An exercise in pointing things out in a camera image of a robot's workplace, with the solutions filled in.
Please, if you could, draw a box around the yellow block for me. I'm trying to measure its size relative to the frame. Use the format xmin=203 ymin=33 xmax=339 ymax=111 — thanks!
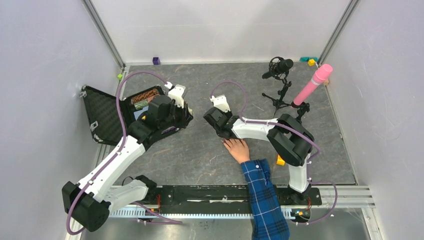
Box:
xmin=276 ymin=155 xmax=286 ymax=166

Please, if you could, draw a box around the black microphone on tripod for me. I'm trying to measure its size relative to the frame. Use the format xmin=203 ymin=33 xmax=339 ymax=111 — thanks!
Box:
xmin=261 ymin=56 xmax=295 ymax=115

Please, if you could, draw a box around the purple cable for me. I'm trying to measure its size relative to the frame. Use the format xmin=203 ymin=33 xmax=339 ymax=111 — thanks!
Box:
xmin=209 ymin=80 xmax=339 ymax=226
xmin=65 ymin=70 xmax=184 ymax=236

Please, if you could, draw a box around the small yellow cube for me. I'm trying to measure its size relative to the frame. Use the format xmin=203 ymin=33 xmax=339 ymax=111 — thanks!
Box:
xmin=307 ymin=58 xmax=316 ymax=66

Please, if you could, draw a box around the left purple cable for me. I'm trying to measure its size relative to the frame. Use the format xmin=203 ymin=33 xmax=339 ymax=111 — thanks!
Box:
xmin=65 ymin=70 xmax=184 ymax=236

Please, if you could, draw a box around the blue plaid sleeve forearm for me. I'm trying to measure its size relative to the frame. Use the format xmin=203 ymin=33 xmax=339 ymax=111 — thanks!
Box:
xmin=240 ymin=159 xmax=290 ymax=240

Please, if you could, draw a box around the black poker chip case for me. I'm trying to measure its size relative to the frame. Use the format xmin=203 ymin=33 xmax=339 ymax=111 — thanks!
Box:
xmin=80 ymin=85 xmax=164 ymax=146

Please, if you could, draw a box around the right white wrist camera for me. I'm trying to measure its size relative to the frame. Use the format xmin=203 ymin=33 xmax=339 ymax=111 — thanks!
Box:
xmin=210 ymin=95 xmax=231 ymax=113

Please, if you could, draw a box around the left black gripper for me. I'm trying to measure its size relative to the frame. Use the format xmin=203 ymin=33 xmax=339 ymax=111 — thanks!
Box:
xmin=159 ymin=98 xmax=193 ymax=131

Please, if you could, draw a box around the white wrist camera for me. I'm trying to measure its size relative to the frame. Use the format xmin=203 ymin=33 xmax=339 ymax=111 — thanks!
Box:
xmin=164 ymin=81 xmax=186 ymax=109
xmin=210 ymin=95 xmax=231 ymax=113

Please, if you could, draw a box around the purple cube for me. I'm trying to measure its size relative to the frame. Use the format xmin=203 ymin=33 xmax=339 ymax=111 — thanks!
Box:
xmin=152 ymin=56 xmax=161 ymax=66

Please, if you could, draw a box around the teal block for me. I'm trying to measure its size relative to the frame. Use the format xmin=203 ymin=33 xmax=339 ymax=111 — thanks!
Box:
xmin=299 ymin=56 xmax=319 ymax=62

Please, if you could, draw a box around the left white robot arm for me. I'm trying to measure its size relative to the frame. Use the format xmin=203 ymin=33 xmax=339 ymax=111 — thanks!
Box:
xmin=62 ymin=93 xmax=193 ymax=235

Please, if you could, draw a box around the pink foam cylinder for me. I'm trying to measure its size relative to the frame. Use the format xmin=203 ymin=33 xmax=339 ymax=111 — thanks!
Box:
xmin=291 ymin=64 xmax=333 ymax=108

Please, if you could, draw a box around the person hand with painted nails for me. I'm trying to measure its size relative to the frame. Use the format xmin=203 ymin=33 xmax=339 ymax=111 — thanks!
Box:
xmin=223 ymin=138 xmax=251 ymax=164

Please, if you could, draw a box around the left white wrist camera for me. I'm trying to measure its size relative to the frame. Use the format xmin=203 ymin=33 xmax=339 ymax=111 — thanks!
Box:
xmin=164 ymin=81 xmax=186 ymax=109

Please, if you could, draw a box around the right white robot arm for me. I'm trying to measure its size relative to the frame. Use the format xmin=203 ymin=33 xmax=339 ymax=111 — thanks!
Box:
xmin=203 ymin=107 xmax=314 ymax=204

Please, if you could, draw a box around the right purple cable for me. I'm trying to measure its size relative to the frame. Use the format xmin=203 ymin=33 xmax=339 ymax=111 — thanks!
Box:
xmin=209 ymin=80 xmax=339 ymax=226

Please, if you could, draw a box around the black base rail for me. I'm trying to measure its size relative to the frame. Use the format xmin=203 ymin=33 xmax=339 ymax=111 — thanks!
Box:
xmin=138 ymin=185 xmax=323 ymax=215

